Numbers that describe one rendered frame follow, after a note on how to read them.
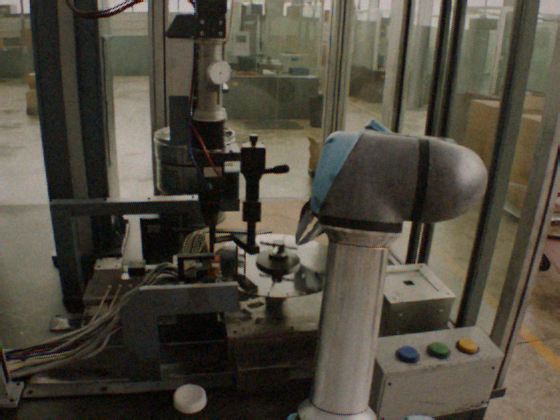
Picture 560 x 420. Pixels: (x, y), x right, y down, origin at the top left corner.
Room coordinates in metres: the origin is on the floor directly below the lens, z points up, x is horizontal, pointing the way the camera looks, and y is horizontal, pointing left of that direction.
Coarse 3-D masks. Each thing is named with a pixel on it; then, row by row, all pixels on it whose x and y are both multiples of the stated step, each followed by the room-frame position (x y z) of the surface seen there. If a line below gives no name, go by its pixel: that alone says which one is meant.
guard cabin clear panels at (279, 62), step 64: (0, 0) 1.90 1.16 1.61; (256, 0) 2.12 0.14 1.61; (320, 0) 2.18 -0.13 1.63; (384, 0) 1.74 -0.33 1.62; (448, 0) 1.31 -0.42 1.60; (512, 0) 1.05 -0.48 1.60; (0, 64) 1.90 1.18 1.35; (128, 64) 2.01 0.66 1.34; (256, 64) 2.12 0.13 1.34; (320, 64) 2.18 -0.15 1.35; (384, 64) 1.69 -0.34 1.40; (0, 128) 1.89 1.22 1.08; (128, 128) 2.01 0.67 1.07; (256, 128) 2.13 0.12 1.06; (320, 128) 2.19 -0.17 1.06; (448, 128) 1.23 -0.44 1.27; (0, 192) 1.88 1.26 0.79; (128, 192) 2.00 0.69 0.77; (512, 192) 0.94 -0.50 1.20; (448, 256) 1.13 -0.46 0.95
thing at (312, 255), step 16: (256, 240) 1.18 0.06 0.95; (272, 240) 1.18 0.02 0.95; (288, 240) 1.19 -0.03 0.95; (224, 256) 1.07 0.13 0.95; (304, 256) 1.10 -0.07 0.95; (320, 256) 1.10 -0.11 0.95; (224, 272) 0.99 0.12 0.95; (240, 272) 1.00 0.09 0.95; (256, 272) 1.00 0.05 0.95; (272, 272) 1.00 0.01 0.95; (288, 272) 1.01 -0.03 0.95; (304, 272) 1.01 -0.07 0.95; (320, 272) 1.01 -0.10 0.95; (240, 288) 0.92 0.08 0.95; (256, 288) 0.93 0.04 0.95; (272, 288) 0.93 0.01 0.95; (288, 288) 0.93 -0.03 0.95; (304, 288) 0.94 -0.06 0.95; (320, 288) 0.94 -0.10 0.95
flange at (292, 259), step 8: (256, 256) 1.07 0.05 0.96; (264, 256) 1.06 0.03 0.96; (272, 256) 1.04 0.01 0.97; (280, 256) 1.04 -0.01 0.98; (288, 256) 1.07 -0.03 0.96; (296, 256) 1.07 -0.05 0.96; (264, 264) 1.02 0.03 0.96; (272, 264) 1.02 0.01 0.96; (280, 264) 1.03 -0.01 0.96; (288, 264) 1.03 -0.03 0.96; (296, 264) 1.03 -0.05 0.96
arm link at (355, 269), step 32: (320, 160) 0.60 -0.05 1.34; (352, 160) 0.59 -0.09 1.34; (384, 160) 0.59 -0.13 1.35; (416, 160) 0.58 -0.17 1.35; (320, 192) 0.59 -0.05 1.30; (352, 192) 0.58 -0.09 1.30; (384, 192) 0.57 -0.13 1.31; (416, 192) 0.57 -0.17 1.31; (320, 224) 0.60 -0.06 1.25; (352, 224) 0.56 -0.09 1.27; (384, 224) 0.56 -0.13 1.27; (352, 256) 0.56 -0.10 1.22; (384, 256) 0.57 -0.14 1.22; (352, 288) 0.55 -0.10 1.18; (320, 320) 0.56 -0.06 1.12; (352, 320) 0.53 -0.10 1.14; (320, 352) 0.54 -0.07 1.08; (352, 352) 0.52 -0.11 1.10; (320, 384) 0.52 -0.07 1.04; (352, 384) 0.50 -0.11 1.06; (288, 416) 0.54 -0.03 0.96; (320, 416) 0.49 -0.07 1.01; (352, 416) 0.49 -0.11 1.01
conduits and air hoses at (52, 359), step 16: (160, 272) 1.02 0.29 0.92; (176, 272) 1.06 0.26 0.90; (128, 288) 1.08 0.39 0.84; (112, 304) 1.02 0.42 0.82; (96, 320) 0.95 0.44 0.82; (112, 320) 0.91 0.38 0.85; (64, 336) 0.91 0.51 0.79; (80, 336) 0.86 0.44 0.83; (96, 336) 0.86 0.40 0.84; (16, 352) 0.87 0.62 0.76; (32, 352) 0.86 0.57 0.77; (48, 352) 0.85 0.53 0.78; (64, 352) 0.85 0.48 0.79; (80, 352) 0.81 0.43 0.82; (96, 352) 0.83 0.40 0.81; (16, 368) 0.81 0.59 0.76; (32, 368) 0.81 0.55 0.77; (48, 368) 0.81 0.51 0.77
